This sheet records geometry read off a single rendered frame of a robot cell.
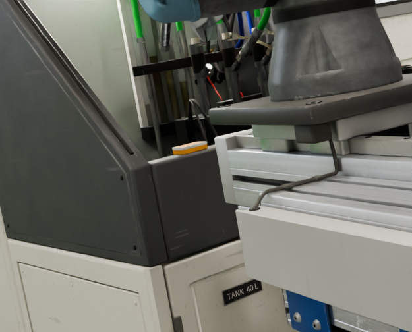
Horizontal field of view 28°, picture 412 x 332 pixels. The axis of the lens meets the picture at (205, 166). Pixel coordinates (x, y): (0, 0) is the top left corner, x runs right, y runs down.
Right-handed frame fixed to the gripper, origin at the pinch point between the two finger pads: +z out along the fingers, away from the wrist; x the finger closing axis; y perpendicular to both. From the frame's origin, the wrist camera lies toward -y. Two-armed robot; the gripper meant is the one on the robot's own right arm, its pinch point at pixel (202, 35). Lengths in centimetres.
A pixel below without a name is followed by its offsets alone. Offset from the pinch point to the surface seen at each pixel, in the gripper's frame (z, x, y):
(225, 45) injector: 2.6, 6.9, -2.1
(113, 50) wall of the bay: -0.7, -2.5, -30.9
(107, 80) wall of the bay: 5.6, -5.4, -30.9
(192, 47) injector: 2.0, -1.3, -2.4
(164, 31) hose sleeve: -1.7, -12.1, 4.9
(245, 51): 4.6, 7.3, 3.3
